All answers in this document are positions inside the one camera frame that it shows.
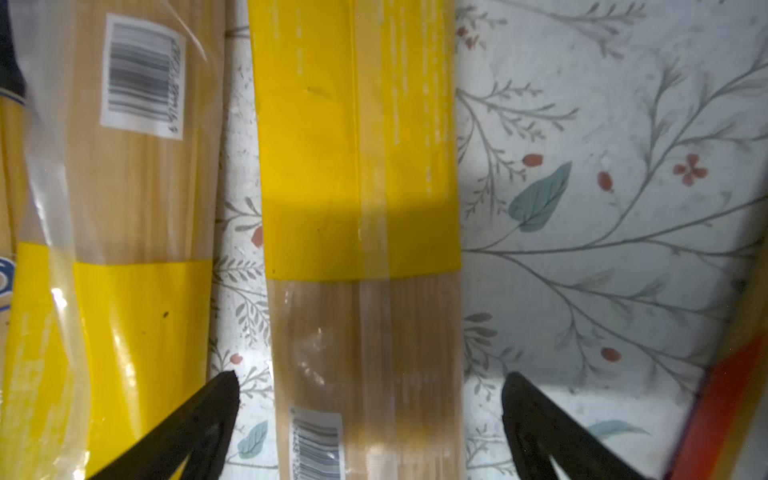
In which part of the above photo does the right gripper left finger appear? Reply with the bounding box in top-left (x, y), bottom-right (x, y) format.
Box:
top-left (93, 371), bottom-right (240, 479)

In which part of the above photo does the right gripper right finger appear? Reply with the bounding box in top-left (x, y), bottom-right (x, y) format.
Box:
top-left (501, 372), bottom-right (642, 480)

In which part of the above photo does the yellow barcode spaghetti bag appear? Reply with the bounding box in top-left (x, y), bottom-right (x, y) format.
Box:
top-left (248, 1), bottom-right (465, 479)

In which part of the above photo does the yellow clear spaghetti bag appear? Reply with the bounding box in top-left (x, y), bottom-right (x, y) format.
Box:
top-left (1, 1), bottom-right (226, 479)

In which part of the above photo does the red yellow spaghetti bag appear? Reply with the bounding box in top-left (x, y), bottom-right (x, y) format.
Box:
top-left (668, 247), bottom-right (767, 479)

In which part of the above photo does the blue yellow spaghetti bag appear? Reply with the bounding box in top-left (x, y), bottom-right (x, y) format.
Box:
top-left (1, 1), bottom-right (27, 315)

